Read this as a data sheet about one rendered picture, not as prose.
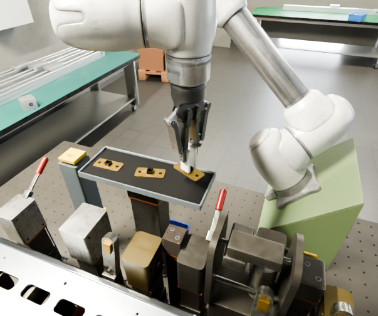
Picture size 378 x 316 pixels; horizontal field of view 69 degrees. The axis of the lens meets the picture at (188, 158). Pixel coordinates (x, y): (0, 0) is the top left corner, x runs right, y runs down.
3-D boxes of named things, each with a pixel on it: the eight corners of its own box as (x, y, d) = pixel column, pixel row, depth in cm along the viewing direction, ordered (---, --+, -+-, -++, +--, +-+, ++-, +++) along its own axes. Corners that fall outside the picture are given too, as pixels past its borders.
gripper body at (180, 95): (190, 70, 61) (190, 108, 67) (161, 81, 57) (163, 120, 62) (215, 79, 57) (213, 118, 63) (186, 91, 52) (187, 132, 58)
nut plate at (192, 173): (172, 167, 73) (172, 163, 72) (182, 160, 75) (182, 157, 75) (195, 182, 68) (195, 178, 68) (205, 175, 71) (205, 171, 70)
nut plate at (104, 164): (92, 165, 80) (91, 162, 80) (99, 158, 83) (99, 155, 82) (117, 172, 78) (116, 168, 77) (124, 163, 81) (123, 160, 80)
